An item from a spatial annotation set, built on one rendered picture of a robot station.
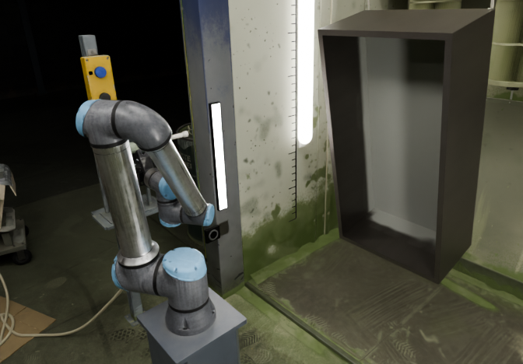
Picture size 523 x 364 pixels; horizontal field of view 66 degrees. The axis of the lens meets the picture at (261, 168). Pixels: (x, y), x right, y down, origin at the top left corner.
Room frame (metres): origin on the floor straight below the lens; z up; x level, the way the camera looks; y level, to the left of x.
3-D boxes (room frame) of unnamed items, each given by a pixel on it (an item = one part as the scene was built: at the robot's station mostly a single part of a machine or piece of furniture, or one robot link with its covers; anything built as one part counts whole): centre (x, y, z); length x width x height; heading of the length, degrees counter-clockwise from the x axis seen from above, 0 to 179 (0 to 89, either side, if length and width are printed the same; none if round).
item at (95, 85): (1.92, 0.75, 1.42); 0.12 x 0.06 x 0.26; 130
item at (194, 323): (1.23, 0.29, 0.69); 0.19 x 0.19 x 0.10
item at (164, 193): (1.51, 0.39, 1.07); 0.12 x 0.09 x 0.10; 40
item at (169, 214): (1.51, 0.38, 0.96); 0.12 x 0.09 x 0.12; 75
